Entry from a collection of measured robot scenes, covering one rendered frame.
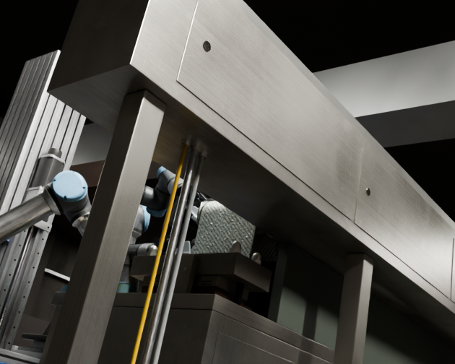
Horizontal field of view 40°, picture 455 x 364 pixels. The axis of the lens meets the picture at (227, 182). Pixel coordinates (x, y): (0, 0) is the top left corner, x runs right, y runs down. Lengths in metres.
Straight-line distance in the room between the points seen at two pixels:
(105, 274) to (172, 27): 0.48
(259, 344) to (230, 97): 0.70
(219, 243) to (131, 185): 0.88
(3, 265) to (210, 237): 0.92
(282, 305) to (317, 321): 0.19
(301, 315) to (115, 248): 0.89
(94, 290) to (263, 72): 0.65
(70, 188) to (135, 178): 1.11
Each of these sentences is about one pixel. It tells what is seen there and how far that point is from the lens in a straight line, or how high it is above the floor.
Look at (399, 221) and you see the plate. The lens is 1.96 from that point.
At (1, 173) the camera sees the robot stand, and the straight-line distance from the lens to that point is 2.76.
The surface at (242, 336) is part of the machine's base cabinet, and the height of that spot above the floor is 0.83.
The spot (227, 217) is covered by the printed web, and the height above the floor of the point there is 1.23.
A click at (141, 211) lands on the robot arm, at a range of 2.70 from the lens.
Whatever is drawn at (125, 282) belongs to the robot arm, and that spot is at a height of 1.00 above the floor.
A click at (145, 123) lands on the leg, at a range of 1.15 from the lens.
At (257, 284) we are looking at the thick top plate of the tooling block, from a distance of 1.68.
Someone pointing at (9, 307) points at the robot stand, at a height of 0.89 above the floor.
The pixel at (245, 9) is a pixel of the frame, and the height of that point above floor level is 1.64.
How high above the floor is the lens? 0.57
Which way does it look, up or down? 23 degrees up
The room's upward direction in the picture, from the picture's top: 12 degrees clockwise
